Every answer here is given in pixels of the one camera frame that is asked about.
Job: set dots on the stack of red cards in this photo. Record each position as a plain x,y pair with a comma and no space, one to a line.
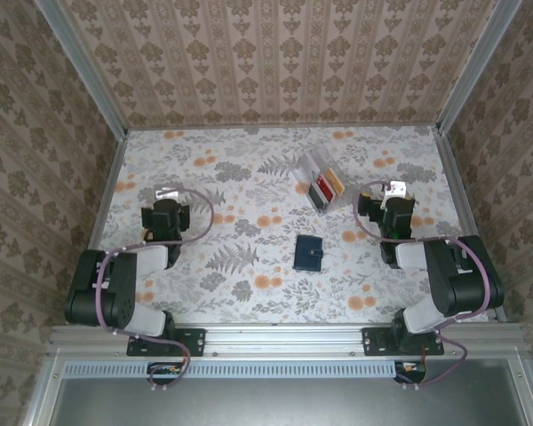
326,188

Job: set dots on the aluminium lower frame bar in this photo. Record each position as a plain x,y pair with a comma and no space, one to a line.
527,395
46,395

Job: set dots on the blue leather card holder wallet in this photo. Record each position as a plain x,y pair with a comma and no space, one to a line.
306,255

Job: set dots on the thin aluminium back rail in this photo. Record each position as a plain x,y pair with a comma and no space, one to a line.
280,128

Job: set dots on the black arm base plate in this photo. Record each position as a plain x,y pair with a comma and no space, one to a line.
191,341
377,341

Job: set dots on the aluminium side rail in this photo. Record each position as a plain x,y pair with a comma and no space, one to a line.
104,199
455,177

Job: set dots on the stack of dark grey cards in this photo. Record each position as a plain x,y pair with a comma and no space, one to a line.
319,196

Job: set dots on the floral patterned table cover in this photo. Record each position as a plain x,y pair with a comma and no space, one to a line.
204,146

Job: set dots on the long aluminium mounting rail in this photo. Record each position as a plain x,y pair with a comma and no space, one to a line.
284,339

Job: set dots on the stack of gold cards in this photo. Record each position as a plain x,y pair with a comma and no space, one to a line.
334,182

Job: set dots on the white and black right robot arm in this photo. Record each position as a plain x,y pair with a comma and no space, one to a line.
411,256

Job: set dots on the grey metal panel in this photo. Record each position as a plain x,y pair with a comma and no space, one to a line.
271,404

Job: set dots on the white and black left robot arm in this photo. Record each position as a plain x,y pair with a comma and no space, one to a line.
151,257

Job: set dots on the clear acrylic card box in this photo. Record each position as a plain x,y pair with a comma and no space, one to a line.
308,162

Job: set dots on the aluminium frame post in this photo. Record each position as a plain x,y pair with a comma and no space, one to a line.
474,66
85,66

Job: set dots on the stack of silver cards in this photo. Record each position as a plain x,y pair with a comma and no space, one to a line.
313,164

